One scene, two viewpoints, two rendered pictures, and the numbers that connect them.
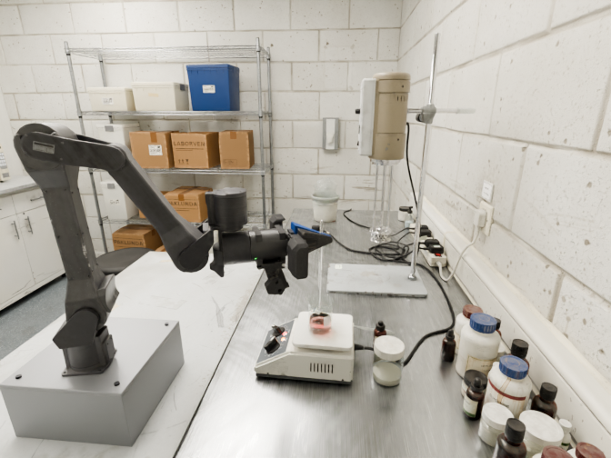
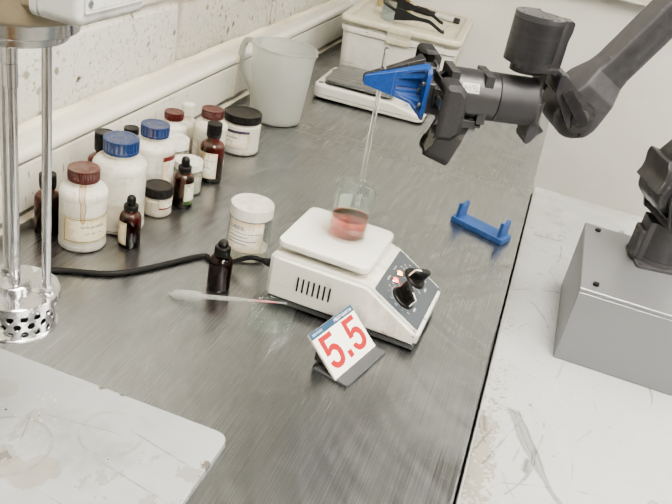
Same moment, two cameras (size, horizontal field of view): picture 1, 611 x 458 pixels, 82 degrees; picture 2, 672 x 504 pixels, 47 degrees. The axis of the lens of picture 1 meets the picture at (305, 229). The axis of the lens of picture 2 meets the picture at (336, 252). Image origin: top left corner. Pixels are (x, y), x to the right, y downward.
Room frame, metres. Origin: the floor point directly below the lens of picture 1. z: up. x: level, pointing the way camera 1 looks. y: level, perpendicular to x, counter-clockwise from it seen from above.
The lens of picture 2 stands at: (1.49, 0.07, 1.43)
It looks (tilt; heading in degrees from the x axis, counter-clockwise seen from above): 28 degrees down; 187
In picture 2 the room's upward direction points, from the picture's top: 12 degrees clockwise
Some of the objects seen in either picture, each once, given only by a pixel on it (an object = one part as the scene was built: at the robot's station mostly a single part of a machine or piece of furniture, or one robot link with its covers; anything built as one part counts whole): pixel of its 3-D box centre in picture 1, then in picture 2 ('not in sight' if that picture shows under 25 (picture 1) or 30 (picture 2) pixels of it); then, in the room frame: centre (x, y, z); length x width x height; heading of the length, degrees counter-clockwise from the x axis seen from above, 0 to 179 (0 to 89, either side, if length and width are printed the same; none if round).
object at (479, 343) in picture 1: (478, 346); (119, 181); (0.60, -0.35, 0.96); 0.07 x 0.07 x 0.13
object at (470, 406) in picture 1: (475, 396); (184, 180); (0.50, -0.30, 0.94); 0.03 x 0.03 x 0.08
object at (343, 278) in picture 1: (374, 278); (28, 449); (1.03, -0.22, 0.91); 0.30 x 0.20 x 0.01; 85
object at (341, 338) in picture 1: (324, 329); (338, 238); (0.63, -0.04, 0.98); 0.12 x 0.12 x 0.01; 83
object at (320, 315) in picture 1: (318, 313); (353, 210); (0.63, -0.03, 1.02); 0.06 x 0.05 x 0.08; 61
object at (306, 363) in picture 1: (311, 346); (350, 274); (0.64, -0.01, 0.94); 0.22 x 0.13 x 0.08; 83
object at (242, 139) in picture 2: not in sight; (241, 130); (0.23, -0.30, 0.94); 0.07 x 0.07 x 0.07
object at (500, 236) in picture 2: not in sight; (482, 221); (0.31, 0.15, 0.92); 0.10 x 0.03 x 0.04; 62
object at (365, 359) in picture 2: not in sight; (347, 344); (0.76, 0.01, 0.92); 0.09 x 0.06 x 0.04; 160
